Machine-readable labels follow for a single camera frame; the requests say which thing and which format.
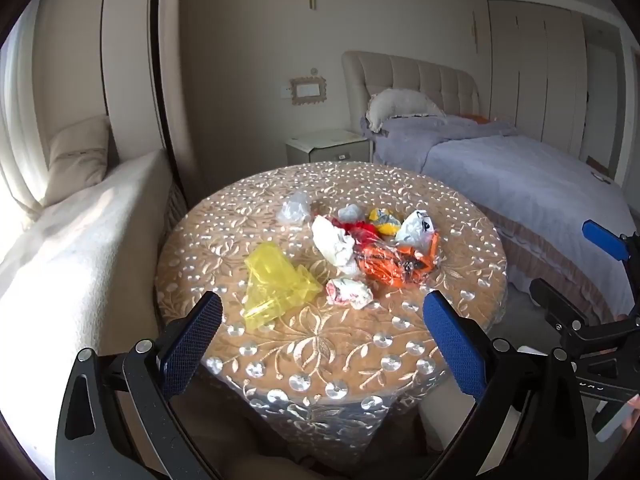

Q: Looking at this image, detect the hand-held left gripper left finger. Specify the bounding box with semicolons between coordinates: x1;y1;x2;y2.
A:
54;290;224;480

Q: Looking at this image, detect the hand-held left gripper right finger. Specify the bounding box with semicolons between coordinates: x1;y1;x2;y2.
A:
422;289;592;480

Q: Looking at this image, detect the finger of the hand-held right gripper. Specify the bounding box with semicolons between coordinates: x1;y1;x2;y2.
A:
581;218;640;281
529;277;640;361

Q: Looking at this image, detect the yellow plastic bag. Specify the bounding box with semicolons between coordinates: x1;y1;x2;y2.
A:
242;241;323;332

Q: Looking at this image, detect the orange wrapper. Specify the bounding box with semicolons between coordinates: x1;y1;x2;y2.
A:
356;234;440;288

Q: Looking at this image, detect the white red-printed wrapper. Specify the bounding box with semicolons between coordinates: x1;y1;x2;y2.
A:
325;277;373;310

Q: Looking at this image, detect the white black-printed plastic bag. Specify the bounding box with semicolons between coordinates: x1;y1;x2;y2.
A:
395;209;435;256

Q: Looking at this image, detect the red wrapper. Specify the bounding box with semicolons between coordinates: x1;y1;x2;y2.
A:
332;217;381;246

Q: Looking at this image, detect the yellow snack wrapper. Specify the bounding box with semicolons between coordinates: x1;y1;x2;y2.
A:
368;207;403;236

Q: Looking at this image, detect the clear plastic bag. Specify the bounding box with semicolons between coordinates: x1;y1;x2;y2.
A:
277;191;313;225

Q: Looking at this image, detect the bed with purple cover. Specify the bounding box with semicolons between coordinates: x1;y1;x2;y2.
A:
372;112;636;326

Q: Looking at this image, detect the round table with patterned cloth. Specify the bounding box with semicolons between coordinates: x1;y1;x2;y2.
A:
155;161;510;466

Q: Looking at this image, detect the beige door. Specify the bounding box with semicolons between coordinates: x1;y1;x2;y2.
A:
582;15;627;181

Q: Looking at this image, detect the beige window seat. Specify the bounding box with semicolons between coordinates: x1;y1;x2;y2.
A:
0;150;176;466

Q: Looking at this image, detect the beige wardrobe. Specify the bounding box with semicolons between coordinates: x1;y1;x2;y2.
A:
487;0;588;161

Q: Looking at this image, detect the beige cushion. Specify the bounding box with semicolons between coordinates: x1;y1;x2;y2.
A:
42;115;113;206

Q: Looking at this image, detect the white nightstand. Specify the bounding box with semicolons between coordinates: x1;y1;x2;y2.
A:
286;130;373;166

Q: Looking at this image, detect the white ruffled pillow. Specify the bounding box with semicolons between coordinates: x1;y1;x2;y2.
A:
362;89;447;133

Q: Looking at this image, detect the beige tufted headboard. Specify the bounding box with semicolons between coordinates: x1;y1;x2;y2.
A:
341;51;482;133

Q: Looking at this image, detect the white sheer curtain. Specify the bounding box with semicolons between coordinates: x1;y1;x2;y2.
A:
0;0;56;221

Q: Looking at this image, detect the beige curtain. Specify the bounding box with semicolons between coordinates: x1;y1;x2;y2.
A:
100;0;173;161

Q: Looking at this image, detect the framed wall switch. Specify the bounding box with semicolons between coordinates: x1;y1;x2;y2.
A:
290;76;327;106

